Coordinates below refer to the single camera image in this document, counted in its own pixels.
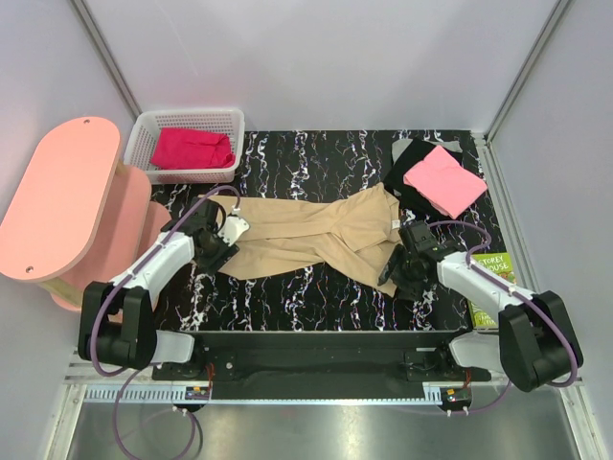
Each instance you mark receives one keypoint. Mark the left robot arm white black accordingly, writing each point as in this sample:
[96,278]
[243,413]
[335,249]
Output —
[117,325]

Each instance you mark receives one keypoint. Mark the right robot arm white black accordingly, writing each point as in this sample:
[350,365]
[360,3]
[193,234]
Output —
[535,343]

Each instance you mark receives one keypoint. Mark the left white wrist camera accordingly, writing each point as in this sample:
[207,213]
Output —
[233,228]

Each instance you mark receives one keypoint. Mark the magenta t shirt in basket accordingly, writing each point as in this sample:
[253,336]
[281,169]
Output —
[191,149]

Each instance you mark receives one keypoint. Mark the white plastic basket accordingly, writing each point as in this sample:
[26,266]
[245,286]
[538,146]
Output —
[145,133]

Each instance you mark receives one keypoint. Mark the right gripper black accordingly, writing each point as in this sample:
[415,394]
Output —
[410,290]

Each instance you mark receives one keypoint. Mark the black folded t shirt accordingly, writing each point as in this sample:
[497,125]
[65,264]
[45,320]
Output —
[408,196]

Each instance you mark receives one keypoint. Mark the pink folded t shirt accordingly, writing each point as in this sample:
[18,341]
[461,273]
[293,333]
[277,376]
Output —
[450,188]

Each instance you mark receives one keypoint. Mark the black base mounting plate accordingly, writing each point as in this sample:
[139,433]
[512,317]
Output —
[316,368]

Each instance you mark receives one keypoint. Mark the pink tiered shelf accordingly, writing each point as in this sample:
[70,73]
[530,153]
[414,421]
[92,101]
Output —
[79,214]

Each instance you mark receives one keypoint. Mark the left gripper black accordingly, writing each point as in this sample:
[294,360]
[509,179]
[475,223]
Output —
[224,253]

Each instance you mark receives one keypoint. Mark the beige t shirt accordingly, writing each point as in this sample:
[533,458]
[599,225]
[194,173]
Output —
[356,236]

